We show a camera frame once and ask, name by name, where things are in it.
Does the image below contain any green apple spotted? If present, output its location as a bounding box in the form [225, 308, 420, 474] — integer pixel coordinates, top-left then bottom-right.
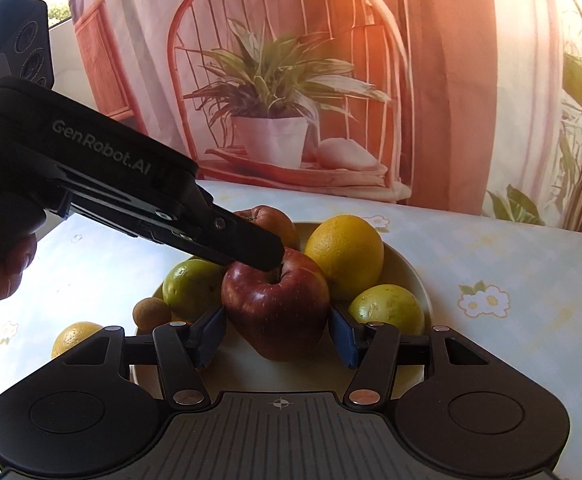
[349, 284, 425, 335]

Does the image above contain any small brown longan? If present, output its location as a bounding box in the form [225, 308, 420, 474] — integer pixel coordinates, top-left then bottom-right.
[132, 297, 172, 333]

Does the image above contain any dark brownish red apple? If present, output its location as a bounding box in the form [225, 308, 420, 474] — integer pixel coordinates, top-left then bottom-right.
[236, 205, 300, 250]

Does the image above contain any green apple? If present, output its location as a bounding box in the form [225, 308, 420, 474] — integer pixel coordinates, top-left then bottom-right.
[162, 258, 226, 323]

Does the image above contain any shiny red apple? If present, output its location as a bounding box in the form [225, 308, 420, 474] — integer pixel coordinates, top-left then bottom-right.
[221, 248, 330, 362]

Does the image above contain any large yellow orange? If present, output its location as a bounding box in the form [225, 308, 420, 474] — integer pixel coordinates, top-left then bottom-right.
[304, 214, 384, 301]

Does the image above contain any yellow lemon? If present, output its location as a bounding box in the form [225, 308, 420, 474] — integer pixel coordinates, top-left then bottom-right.
[51, 322, 102, 359]

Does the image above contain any beige round plate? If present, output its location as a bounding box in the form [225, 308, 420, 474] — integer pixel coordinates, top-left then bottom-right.
[130, 221, 433, 402]

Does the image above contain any floral checked tablecloth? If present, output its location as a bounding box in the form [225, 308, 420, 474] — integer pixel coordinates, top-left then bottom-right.
[0, 181, 582, 479]

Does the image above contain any printed room backdrop cloth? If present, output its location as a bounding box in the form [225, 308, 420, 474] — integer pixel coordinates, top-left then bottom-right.
[70, 0, 582, 232]

